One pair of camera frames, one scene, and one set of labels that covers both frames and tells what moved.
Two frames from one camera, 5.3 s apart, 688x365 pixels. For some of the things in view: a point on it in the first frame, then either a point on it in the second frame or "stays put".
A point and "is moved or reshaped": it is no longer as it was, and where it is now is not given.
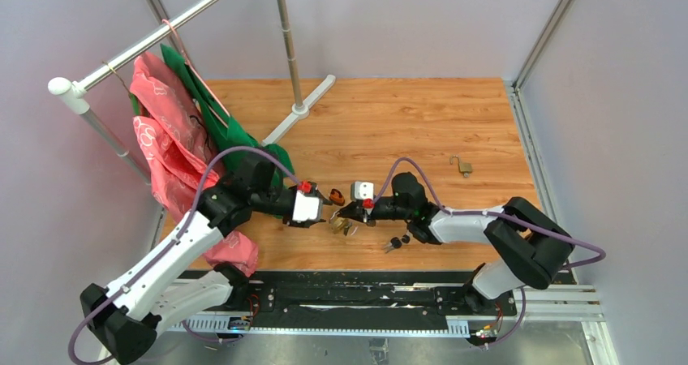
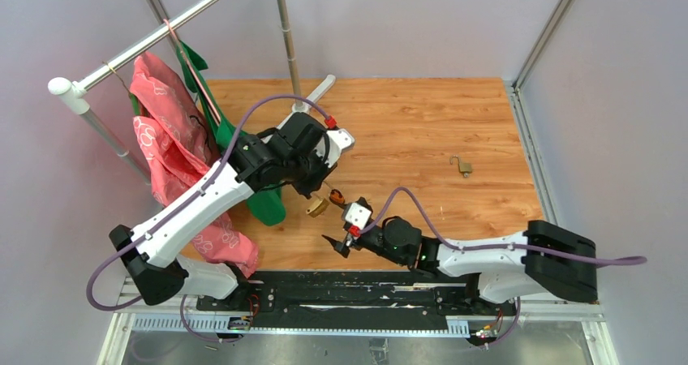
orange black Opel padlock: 336,197 stays put
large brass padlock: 337,224 is moved or reshaped
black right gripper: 354,210 → 341,246
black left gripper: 301,224 → 308,188
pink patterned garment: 174,130 stays put
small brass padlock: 462,167 stays put
